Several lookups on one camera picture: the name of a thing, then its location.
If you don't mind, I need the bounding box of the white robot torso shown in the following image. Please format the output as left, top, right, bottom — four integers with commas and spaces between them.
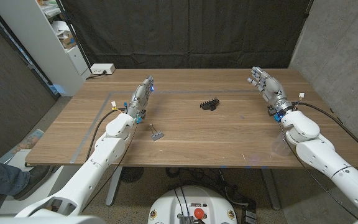
0, 215, 106, 224

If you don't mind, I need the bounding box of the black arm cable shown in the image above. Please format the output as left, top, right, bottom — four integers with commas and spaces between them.
85, 107, 127, 161
293, 101, 358, 162

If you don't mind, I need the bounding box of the grey paper clamp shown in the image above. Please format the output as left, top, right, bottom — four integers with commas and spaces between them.
148, 123, 165, 142

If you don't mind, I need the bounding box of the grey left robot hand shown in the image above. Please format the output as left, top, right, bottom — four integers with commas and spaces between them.
126, 74, 155, 121

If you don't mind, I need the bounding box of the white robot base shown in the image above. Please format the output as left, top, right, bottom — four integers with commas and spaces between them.
147, 185, 238, 224

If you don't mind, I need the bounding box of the grey table leg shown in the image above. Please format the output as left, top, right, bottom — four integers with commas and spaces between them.
105, 166, 123, 207
259, 167, 282, 211

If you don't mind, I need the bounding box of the dark shoe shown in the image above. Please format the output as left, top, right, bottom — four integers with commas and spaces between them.
13, 164, 51, 202

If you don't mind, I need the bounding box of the black floor cable tangle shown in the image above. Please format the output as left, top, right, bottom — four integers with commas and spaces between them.
166, 167, 251, 208

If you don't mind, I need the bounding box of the white power strip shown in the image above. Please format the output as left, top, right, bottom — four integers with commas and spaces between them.
90, 63, 116, 75

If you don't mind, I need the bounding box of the black round floor disc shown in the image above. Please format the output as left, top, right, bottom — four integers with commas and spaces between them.
120, 167, 145, 184

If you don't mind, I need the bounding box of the colourful magazine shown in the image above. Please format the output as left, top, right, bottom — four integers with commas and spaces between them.
11, 129, 45, 155

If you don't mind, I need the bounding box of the black curtain backdrop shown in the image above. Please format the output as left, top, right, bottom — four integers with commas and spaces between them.
60, 0, 314, 70

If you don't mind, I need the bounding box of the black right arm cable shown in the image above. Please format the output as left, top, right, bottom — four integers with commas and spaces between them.
293, 101, 358, 162

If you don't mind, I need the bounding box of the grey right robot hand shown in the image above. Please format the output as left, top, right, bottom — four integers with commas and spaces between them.
247, 66, 294, 118

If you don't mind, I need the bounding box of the white shelf cabinet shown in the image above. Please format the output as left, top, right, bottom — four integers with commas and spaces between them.
0, 0, 92, 97

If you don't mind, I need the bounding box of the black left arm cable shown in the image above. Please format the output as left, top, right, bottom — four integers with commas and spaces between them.
85, 107, 127, 161

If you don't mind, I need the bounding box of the black hair clip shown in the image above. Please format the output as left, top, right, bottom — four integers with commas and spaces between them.
200, 96, 221, 111

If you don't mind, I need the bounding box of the cardboard box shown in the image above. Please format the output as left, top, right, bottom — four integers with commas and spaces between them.
59, 30, 77, 50

